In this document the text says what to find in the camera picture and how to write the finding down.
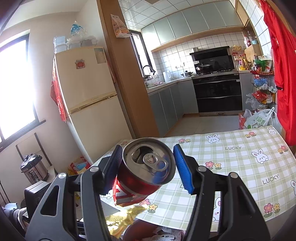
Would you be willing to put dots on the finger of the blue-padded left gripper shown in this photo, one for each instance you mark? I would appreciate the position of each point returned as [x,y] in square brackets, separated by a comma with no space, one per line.
[71,207]

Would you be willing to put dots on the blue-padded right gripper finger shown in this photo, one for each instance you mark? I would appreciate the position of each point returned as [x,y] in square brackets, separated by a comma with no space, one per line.
[239,216]

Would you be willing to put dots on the gold foil wrapper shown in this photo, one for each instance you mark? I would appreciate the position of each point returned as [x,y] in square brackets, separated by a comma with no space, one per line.
[118,222]

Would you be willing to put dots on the crushed red soda can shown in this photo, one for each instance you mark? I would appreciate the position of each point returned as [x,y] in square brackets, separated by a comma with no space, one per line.
[147,164]

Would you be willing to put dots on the dark sleeve left forearm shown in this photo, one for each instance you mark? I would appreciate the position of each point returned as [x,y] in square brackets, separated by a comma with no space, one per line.
[15,215]

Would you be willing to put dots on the pink plastic trash bin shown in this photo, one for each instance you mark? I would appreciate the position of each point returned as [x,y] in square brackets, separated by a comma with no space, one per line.
[142,230]

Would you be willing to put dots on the grey lower kitchen cabinets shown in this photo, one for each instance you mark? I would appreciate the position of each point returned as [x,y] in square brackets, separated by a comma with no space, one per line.
[171,101]

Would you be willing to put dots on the black kitchen faucet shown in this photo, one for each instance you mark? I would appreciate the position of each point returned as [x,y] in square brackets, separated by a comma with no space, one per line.
[148,72]

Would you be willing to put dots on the frosted upper kitchen cabinets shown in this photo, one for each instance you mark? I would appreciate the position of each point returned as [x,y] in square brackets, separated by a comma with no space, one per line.
[193,20]

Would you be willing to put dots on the silver electric pressure cooker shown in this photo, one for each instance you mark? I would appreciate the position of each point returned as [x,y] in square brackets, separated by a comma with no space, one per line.
[34,169]

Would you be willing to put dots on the green checkered bunny tablecloth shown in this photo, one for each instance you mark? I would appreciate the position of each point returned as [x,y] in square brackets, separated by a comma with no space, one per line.
[260,157]

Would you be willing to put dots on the white plastic shopping bag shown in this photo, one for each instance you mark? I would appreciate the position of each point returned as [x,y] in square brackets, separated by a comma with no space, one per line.
[265,117]

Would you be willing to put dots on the red cloth beside fridge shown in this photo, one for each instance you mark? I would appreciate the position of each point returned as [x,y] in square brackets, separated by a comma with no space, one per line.
[56,95]

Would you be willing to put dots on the beige two-door refrigerator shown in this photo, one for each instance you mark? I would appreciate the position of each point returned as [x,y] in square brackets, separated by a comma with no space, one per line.
[93,111]

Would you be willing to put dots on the black oven range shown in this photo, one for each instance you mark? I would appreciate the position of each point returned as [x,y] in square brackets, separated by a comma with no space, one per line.
[218,93]

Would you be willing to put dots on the containers on top of fridge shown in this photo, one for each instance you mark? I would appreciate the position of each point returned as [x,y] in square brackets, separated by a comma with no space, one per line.
[78,38]

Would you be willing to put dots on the black range hood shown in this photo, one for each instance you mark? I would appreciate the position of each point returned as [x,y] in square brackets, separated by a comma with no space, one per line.
[213,60]

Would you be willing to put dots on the white electric kettle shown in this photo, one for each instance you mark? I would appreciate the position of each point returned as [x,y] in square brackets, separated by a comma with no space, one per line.
[167,76]

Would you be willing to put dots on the paper bag on pillar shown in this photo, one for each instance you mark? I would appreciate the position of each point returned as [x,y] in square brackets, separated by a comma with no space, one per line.
[119,27]

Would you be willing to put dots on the red hanging apron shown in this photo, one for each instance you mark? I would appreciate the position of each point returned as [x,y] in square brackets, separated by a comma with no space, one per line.
[283,46]

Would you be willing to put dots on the wire snack storage rack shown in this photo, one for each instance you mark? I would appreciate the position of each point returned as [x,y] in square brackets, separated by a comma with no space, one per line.
[263,94]

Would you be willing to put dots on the wooden door frame pillar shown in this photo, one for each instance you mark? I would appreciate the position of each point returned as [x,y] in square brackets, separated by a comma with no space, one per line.
[121,56]

